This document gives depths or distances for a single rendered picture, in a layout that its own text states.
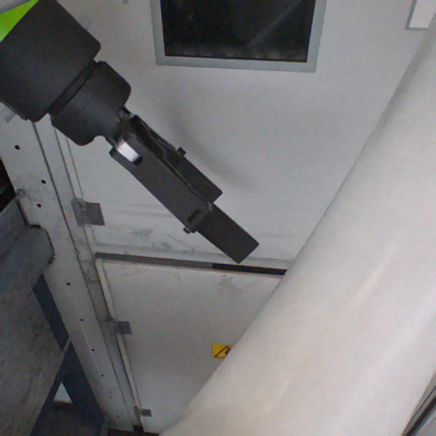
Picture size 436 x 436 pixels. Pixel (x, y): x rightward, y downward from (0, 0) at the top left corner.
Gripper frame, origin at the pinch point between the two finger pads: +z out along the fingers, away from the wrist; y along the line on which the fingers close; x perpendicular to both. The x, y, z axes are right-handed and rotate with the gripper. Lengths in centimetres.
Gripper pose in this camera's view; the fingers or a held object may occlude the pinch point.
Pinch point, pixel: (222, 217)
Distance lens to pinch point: 46.7
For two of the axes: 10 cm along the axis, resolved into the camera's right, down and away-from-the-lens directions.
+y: 2.6, 4.3, -8.7
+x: 7.0, -7.0, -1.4
